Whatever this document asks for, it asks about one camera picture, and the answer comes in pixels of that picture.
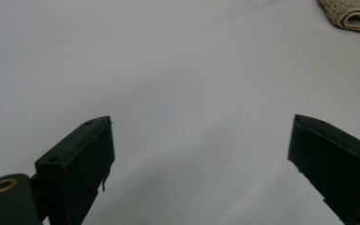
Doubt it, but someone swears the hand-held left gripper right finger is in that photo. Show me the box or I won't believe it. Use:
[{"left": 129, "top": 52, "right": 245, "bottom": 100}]
[{"left": 287, "top": 113, "right": 360, "bottom": 225}]

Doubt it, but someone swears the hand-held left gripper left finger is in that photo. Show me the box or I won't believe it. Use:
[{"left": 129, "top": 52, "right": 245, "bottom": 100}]
[{"left": 34, "top": 115, "right": 116, "bottom": 225}]

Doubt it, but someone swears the beige towel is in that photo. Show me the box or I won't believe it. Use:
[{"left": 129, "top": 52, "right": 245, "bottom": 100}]
[{"left": 317, "top": 0, "right": 360, "bottom": 36}]

